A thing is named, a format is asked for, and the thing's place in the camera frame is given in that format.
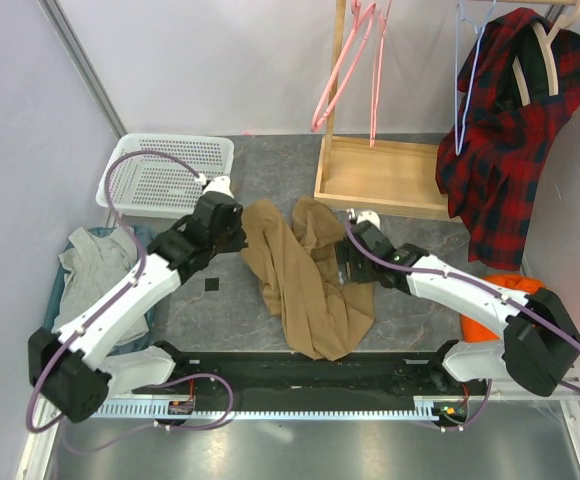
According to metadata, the slotted white cable duct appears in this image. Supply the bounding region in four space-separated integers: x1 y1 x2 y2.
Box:
93 396 449 422

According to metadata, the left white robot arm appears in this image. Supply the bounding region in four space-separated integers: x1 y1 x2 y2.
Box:
28 191 245 423

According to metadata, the tan brown garment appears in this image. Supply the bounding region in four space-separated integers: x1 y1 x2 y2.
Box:
242 196 375 361

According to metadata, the white plastic basket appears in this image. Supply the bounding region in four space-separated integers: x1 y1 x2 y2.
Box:
109 133 234 219

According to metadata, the red plaid skirt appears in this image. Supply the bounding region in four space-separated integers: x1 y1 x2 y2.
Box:
436 7 580 271

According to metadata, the wooden clothes rack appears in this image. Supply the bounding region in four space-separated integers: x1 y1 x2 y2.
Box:
312 0 580 223

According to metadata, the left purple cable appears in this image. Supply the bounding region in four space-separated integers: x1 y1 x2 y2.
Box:
25 150 211 433

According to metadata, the purple cable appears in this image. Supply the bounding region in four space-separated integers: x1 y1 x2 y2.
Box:
25 150 211 433
344 219 580 399

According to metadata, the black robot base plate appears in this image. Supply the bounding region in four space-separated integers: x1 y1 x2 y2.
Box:
156 341 486 408

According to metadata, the beige wooden hanger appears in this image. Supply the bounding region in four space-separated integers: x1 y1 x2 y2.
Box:
512 0 580 106

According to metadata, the light blue wire hanger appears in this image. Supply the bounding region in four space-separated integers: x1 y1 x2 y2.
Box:
453 0 498 156

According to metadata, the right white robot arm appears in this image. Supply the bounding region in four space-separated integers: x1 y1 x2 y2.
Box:
336 220 580 397

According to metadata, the grey t-shirt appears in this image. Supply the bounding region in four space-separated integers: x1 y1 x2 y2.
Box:
50 226 151 346

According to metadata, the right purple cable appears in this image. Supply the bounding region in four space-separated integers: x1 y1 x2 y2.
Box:
344 219 580 399

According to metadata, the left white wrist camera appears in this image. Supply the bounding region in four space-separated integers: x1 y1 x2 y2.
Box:
195 174 234 198

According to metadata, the thin pink wire hanger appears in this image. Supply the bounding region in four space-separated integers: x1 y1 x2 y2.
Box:
369 0 393 148

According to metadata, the thick pink plastic hanger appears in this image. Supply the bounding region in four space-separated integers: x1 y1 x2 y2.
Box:
310 1 378 133

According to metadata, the small black square marker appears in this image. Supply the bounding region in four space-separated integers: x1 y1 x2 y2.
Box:
204 278 219 292

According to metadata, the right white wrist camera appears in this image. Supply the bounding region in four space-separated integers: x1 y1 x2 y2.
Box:
346 208 381 229

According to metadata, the orange garment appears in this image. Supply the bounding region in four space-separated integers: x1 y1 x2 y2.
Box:
460 274 545 343

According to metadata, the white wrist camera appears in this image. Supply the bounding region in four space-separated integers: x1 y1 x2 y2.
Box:
346 208 381 229
195 174 234 198

